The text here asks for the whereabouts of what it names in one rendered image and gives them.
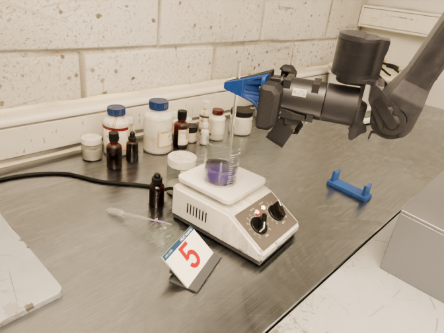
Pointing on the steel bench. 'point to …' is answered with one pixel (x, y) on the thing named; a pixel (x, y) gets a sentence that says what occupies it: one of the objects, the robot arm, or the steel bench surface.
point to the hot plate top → (229, 194)
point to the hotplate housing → (223, 221)
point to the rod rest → (349, 187)
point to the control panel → (273, 226)
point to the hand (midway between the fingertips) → (245, 88)
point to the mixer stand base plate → (22, 277)
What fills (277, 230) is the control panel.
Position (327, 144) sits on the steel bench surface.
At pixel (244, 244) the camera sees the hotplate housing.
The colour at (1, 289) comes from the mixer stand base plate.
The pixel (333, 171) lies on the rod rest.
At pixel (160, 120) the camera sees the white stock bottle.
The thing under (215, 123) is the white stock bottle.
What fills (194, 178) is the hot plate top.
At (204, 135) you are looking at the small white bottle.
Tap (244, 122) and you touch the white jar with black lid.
